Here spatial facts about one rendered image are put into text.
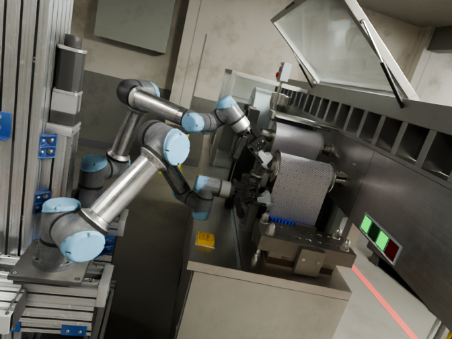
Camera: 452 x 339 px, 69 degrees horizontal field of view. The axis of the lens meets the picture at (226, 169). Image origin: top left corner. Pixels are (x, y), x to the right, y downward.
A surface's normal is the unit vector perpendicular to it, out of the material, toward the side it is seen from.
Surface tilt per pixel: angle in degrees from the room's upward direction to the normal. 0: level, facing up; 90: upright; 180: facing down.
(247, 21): 90
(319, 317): 90
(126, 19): 90
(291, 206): 90
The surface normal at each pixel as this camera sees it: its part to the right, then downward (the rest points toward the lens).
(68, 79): 0.16, 0.33
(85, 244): 0.61, 0.47
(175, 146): 0.78, 0.27
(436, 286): -0.97, -0.22
